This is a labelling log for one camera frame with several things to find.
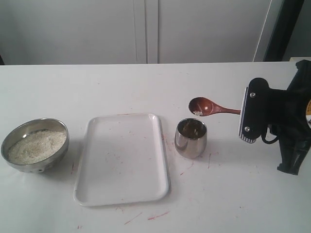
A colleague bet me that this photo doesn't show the wide steel rice bowl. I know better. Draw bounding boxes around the wide steel rice bowl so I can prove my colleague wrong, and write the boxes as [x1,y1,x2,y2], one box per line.
[1,118,69,173]

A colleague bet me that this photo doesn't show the white plastic tray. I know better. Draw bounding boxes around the white plastic tray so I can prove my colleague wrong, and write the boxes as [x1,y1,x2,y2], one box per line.
[73,113,169,207]

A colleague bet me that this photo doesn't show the brown wooden spoon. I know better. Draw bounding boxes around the brown wooden spoon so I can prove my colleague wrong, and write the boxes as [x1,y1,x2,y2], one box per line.
[189,97,241,117]

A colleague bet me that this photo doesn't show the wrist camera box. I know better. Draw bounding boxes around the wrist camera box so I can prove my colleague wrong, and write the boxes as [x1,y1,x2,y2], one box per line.
[238,78,270,144]

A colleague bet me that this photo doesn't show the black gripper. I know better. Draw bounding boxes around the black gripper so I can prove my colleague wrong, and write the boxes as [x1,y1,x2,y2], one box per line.
[268,60,311,175]

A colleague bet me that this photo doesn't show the shiny metal cup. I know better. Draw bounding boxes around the shiny metal cup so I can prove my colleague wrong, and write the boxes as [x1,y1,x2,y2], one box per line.
[174,118,207,159]

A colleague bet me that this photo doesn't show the dark door frame post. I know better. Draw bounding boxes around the dark door frame post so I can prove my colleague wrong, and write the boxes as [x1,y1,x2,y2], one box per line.
[263,0,311,62]

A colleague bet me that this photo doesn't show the white granular powder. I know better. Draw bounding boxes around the white granular powder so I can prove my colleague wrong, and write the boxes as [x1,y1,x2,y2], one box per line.
[8,130,67,165]

